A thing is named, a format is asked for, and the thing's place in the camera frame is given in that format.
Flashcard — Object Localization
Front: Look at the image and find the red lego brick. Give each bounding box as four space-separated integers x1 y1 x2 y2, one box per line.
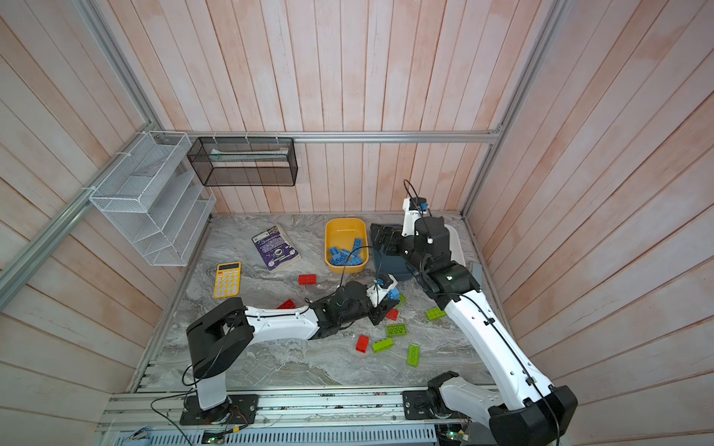
278 299 297 310
355 334 370 353
385 308 399 321

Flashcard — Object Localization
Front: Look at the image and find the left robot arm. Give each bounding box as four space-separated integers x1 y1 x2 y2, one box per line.
186 273 400 412

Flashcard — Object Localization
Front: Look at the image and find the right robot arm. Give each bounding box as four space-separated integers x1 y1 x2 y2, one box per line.
373 196 578 445

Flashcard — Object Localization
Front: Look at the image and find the teal plastic bin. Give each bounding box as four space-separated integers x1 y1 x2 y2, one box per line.
373 245 414 282

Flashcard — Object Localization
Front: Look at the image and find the red lego brick front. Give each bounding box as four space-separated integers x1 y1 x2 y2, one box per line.
355 334 370 353

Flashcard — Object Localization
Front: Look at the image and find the yellow plastic bin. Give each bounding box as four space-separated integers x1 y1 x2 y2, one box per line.
325 217 369 274

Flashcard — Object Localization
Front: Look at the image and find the white plastic bin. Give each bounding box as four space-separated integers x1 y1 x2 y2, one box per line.
446 224 467 266

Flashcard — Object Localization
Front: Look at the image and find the red lego near book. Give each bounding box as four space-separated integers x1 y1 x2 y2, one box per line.
299 274 317 286

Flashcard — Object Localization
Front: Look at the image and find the grey stapler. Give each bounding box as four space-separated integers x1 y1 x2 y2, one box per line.
470 262 483 285

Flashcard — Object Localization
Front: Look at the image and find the purple paperback book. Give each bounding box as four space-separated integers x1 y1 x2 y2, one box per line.
251 225 300 272

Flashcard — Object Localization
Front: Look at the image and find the yellow calculator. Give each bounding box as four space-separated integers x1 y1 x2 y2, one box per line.
213 262 242 299

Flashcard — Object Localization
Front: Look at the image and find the black mesh basket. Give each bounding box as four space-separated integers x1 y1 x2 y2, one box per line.
188 136 299 187

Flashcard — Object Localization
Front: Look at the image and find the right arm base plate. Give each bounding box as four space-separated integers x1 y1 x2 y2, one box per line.
402 390 462 420

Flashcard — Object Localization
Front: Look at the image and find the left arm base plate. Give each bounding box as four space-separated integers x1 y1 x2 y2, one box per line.
180 394 260 426

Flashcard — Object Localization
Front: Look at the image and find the white wire shelf rack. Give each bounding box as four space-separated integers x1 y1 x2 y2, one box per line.
90 131 216 267

